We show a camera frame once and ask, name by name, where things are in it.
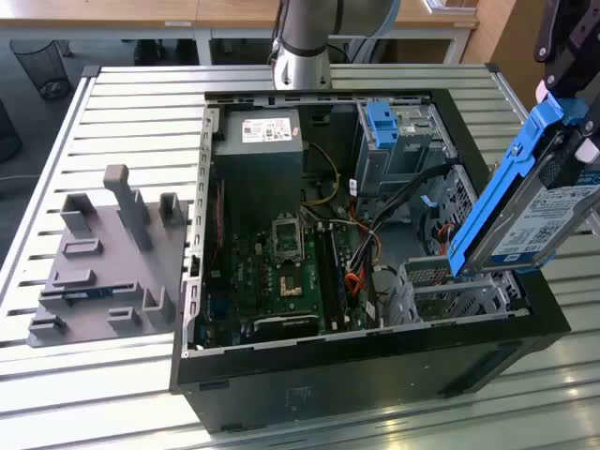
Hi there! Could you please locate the black graphics card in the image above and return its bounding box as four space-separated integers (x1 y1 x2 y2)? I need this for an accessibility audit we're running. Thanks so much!
252 312 323 342

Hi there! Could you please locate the metal optical drive cage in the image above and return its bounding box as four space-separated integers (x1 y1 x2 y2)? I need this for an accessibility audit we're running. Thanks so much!
353 100 460 215

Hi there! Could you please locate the white black wire bundle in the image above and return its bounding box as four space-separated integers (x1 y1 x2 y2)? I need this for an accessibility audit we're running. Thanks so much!
322 216 376 233

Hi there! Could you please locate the black RAM slot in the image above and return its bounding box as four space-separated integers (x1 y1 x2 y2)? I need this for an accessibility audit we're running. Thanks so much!
317 223 332 329

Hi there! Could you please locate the hard disk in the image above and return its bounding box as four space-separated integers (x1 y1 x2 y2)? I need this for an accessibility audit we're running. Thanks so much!
445 91 600 282

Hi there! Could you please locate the metal socket cover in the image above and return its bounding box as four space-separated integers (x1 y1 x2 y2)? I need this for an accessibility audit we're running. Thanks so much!
271 213 306 264

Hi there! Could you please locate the black mesh wastebasket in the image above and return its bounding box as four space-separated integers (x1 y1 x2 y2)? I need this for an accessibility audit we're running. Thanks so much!
8 39 71 100

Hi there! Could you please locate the thick black wire bundle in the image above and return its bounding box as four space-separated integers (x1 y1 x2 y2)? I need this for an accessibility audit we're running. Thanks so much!
346 158 463 276

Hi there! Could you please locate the black PC case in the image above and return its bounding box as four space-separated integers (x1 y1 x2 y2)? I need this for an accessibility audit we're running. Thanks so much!
168 86 573 435

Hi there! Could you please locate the wooden desk white frame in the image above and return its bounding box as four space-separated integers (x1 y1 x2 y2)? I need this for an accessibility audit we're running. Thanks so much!
194 0 479 65
0 0 212 65

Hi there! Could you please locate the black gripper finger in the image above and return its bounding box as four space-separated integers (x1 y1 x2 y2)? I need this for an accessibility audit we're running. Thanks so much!
533 0 587 98
538 0 600 189

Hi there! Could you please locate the CPU socket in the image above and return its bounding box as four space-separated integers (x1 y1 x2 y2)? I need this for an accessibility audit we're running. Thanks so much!
278 270 305 299

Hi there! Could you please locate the green motherboard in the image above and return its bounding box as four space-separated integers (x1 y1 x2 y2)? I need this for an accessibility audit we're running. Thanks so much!
201 205 374 341

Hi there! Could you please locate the orange red wire harness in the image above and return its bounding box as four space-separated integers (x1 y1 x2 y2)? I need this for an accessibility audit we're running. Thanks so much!
343 270 372 297

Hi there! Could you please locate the metal disk bay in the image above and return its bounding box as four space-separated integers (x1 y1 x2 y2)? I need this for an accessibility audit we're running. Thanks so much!
383 255 519 329

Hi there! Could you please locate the blue plastic drive latch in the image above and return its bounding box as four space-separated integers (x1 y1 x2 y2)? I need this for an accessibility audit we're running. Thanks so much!
367 101 399 149

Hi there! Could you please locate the black wire with blue tab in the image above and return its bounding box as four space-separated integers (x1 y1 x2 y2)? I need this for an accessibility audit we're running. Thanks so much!
418 195 440 225

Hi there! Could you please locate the grey parts rack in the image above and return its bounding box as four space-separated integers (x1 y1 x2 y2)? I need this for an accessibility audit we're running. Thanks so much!
27 163 196 351

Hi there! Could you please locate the grey power supply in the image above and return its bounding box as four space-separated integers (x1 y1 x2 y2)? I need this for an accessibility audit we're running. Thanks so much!
211 108 305 235

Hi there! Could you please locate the wooden cabinet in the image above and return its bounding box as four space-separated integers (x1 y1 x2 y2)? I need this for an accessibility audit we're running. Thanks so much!
461 0 545 67

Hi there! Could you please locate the yellow black wire bundle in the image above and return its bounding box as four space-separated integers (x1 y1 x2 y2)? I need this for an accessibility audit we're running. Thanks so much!
301 142 342 207

